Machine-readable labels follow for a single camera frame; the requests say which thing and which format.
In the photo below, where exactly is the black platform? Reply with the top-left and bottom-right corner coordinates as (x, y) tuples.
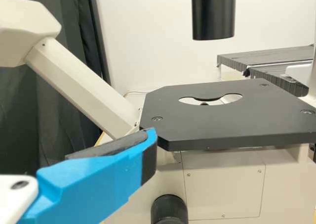
(216, 45), (316, 72)
(248, 62), (311, 98)

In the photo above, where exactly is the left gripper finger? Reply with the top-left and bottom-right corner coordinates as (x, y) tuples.
(22, 127), (158, 224)

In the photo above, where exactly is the cream microscope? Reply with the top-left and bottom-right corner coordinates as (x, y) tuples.
(0, 0), (316, 224)

